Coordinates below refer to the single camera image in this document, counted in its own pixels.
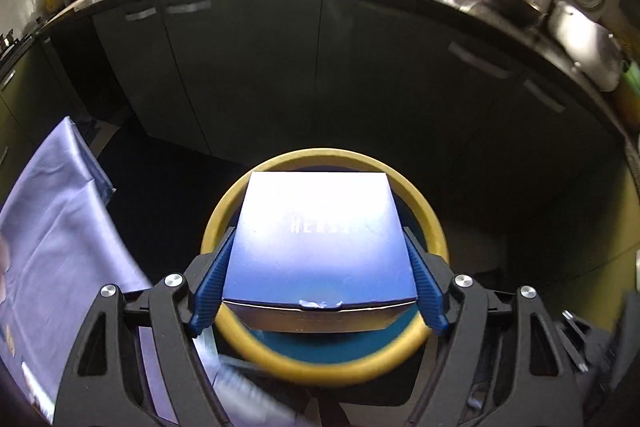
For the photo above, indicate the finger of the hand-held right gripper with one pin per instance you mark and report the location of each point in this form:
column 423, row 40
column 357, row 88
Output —
column 575, row 339

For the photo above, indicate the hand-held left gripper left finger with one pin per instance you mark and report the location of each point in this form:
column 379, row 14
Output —
column 212, row 287

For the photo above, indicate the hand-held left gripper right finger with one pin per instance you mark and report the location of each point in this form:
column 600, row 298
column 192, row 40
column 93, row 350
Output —
column 427, row 287

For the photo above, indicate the blue cardboard box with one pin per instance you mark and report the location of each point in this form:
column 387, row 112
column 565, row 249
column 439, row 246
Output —
column 320, row 247

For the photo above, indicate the yellow-rimmed trash bin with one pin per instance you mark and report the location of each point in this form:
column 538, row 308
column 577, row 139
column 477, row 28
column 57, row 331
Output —
column 320, row 158

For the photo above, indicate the purple floral tablecloth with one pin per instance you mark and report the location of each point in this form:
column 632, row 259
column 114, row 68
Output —
column 55, row 232

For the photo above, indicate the dark counter cabinets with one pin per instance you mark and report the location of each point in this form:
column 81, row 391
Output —
column 300, row 72

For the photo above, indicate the green plastic container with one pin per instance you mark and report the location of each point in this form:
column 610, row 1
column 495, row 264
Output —
column 631, row 92

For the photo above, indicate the green lower cabinets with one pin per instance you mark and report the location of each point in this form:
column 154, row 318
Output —
column 20, row 107

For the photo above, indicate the white rice cooker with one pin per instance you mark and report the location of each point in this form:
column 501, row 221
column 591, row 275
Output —
column 585, row 47

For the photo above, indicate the brown bowl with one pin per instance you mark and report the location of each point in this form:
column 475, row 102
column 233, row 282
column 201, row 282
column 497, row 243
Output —
column 510, row 4

